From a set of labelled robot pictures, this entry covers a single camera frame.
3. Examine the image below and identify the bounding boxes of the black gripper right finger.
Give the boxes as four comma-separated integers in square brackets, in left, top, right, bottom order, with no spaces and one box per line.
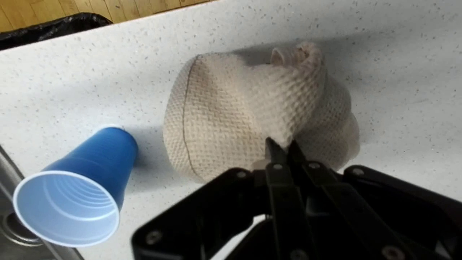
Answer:
[286,138,462,260]

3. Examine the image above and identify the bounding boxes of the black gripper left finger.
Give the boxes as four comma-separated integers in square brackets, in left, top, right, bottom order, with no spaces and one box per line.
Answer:
[132,135,309,260]

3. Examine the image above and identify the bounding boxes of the beige waffle-weave cloth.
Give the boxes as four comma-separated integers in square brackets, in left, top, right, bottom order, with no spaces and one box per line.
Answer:
[162,40,361,181]

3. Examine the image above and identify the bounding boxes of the blue plastic cup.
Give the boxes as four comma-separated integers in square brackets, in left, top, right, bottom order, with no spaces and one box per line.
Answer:
[12,125,142,249]

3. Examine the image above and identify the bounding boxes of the stainless steel sink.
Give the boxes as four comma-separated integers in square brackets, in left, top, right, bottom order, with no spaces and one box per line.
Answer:
[0,142,87,260]

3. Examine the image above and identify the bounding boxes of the trash bin with black bag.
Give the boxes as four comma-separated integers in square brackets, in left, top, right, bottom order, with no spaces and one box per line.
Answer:
[0,11,114,51]

